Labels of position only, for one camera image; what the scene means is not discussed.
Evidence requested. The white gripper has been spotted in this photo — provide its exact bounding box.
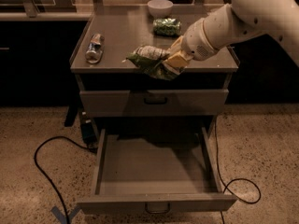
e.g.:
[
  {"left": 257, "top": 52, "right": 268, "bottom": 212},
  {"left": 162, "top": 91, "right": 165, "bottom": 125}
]
[{"left": 164, "top": 19, "right": 219, "bottom": 76}]

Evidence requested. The green jalapeno chip bag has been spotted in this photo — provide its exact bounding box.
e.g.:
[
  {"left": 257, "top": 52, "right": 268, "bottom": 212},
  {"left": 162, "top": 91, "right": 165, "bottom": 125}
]
[{"left": 126, "top": 45, "right": 184, "bottom": 80}]

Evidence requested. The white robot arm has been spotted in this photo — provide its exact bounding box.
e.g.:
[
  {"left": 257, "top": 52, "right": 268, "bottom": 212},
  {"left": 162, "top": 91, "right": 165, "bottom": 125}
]
[{"left": 164, "top": 0, "right": 299, "bottom": 67}]

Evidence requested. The grey drawer cabinet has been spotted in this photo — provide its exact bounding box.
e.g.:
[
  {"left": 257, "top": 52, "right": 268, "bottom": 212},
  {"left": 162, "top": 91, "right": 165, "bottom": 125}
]
[{"left": 71, "top": 6, "right": 237, "bottom": 133}]

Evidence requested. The closed grey upper drawer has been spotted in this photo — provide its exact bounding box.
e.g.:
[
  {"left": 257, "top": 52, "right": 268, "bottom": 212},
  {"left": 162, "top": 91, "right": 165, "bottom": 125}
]
[{"left": 80, "top": 89, "right": 228, "bottom": 118}]

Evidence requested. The open grey middle drawer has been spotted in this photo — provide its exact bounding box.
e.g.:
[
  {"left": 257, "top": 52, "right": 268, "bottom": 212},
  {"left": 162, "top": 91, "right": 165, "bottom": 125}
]
[{"left": 78, "top": 128, "right": 236, "bottom": 214}]

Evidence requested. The white bowl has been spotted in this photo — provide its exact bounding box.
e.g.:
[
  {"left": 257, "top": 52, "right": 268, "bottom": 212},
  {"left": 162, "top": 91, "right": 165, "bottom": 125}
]
[{"left": 147, "top": 0, "right": 173, "bottom": 19}]

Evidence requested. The crushed plastic water bottle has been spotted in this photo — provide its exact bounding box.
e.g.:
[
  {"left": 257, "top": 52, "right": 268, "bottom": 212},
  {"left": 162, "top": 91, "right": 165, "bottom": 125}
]
[{"left": 85, "top": 34, "right": 105, "bottom": 64}]

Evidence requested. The blue power adapter box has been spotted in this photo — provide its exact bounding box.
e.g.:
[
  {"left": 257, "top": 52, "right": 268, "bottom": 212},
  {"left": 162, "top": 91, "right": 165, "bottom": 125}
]
[{"left": 80, "top": 122, "right": 96, "bottom": 144}]

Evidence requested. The blue tape cross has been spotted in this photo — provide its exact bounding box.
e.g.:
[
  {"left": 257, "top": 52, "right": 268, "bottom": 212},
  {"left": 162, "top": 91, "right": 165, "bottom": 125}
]
[{"left": 50, "top": 205, "right": 80, "bottom": 224}]

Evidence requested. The black upper drawer handle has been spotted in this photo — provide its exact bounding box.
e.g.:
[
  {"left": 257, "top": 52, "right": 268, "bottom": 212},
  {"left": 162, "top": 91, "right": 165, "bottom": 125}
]
[{"left": 144, "top": 97, "right": 167, "bottom": 105}]

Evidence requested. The black drawer handle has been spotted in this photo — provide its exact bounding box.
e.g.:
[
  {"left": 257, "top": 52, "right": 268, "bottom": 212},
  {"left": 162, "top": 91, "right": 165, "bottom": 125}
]
[
  {"left": 145, "top": 203, "right": 171, "bottom": 215},
  {"left": 144, "top": 97, "right": 167, "bottom": 105}
]

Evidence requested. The black cable right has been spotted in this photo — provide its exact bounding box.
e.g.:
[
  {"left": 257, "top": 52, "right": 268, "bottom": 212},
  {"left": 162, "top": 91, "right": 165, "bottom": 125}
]
[{"left": 213, "top": 121, "right": 262, "bottom": 224}]

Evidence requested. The black cable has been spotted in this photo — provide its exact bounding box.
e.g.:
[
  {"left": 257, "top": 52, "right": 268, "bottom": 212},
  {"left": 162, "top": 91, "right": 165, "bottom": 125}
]
[
  {"left": 34, "top": 135, "right": 99, "bottom": 224},
  {"left": 213, "top": 121, "right": 262, "bottom": 224}
]

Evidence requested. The black cable left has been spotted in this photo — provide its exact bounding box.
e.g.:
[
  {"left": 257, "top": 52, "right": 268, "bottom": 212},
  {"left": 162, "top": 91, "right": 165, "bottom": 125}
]
[{"left": 34, "top": 135, "right": 99, "bottom": 224}]

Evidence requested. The black middle drawer handle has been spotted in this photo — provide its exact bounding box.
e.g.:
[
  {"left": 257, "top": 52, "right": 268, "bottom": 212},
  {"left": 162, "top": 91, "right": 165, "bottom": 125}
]
[{"left": 145, "top": 203, "right": 171, "bottom": 215}]

